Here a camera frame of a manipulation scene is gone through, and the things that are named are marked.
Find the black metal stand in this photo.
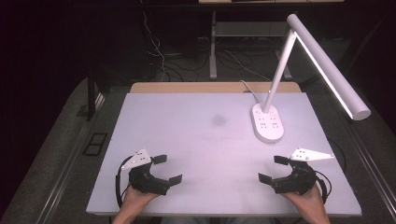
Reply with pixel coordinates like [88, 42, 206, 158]
[86, 70, 97, 121]

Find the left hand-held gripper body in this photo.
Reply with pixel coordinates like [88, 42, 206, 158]
[120, 148, 171, 197]

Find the white lamp cable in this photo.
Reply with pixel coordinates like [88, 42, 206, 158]
[239, 79, 262, 105]

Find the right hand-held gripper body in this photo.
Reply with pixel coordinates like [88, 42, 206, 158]
[272, 147, 336, 196]

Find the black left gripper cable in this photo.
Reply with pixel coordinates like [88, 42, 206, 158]
[114, 155, 134, 209]

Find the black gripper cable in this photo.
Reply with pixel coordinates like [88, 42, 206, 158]
[114, 155, 134, 209]
[313, 169, 333, 205]

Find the person's right hand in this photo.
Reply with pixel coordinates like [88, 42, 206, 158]
[280, 184, 327, 215]

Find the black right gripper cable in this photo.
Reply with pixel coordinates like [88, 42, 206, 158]
[313, 169, 333, 205]

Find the person's left hand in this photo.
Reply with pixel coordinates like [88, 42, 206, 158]
[119, 186, 161, 214]

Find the white desk lamp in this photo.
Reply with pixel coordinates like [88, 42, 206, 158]
[250, 13, 372, 145]

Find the tangle of floor cables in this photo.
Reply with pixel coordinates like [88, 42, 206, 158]
[141, 3, 272, 82]

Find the grey metal table frame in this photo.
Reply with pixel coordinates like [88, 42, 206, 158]
[208, 10, 294, 81]

